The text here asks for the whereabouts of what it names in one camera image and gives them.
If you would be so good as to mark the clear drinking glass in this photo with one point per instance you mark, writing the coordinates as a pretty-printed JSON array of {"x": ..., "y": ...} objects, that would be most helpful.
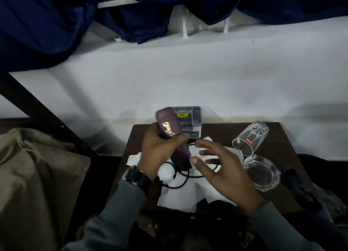
[{"x": 250, "y": 139}]

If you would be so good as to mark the small white wall clip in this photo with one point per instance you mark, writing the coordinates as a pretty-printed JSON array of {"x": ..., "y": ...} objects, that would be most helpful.
[{"x": 120, "y": 39}]

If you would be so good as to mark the black bed frame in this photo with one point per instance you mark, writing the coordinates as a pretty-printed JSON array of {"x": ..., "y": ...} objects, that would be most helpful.
[{"x": 40, "y": 109}]

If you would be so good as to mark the person's left hand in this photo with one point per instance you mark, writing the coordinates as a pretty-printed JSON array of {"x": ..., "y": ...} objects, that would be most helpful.
[{"x": 155, "y": 152}]

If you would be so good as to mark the person's right hand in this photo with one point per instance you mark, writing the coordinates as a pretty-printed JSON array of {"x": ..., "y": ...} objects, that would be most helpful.
[{"x": 231, "y": 180}]

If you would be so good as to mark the white window rail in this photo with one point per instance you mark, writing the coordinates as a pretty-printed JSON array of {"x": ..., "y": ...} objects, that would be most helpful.
[{"x": 117, "y": 3}]

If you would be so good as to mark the khaki blanket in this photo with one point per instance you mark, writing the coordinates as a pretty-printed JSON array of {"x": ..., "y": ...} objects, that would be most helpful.
[{"x": 35, "y": 182}]

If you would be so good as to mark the person's right forearm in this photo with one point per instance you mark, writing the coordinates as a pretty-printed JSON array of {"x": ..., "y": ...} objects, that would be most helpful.
[{"x": 277, "y": 231}]

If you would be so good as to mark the pile of white tissue papers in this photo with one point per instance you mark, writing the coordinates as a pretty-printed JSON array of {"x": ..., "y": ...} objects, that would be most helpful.
[{"x": 185, "y": 196}]

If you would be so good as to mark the black wristwatch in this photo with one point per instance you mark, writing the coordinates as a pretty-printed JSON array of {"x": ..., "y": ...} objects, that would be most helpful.
[{"x": 138, "y": 178}]

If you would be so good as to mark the maroon spectacle case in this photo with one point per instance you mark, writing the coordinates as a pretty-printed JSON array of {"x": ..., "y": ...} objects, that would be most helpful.
[{"x": 168, "y": 123}]

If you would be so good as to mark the clear glass ashtray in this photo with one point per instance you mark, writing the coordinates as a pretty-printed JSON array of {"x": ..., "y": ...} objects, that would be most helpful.
[{"x": 261, "y": 173}]

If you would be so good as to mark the white window bar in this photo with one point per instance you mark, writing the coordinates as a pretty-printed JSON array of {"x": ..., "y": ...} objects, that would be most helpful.
[
  {"x": 226, "y": 25},
  {"x": 185, "y": 22}
]

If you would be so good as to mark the dark blue curtain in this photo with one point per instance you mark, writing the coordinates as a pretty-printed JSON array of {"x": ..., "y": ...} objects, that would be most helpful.
[{"x": 40, "y": 27}]

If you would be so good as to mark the person's left forearm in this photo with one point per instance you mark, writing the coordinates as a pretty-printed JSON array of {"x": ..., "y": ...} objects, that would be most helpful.
[{"x": 114, "y": 218}]

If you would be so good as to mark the grey plastic organizer box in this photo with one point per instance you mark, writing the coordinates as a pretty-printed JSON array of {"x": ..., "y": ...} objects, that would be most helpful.
[{"x": 193, "y": 120}]

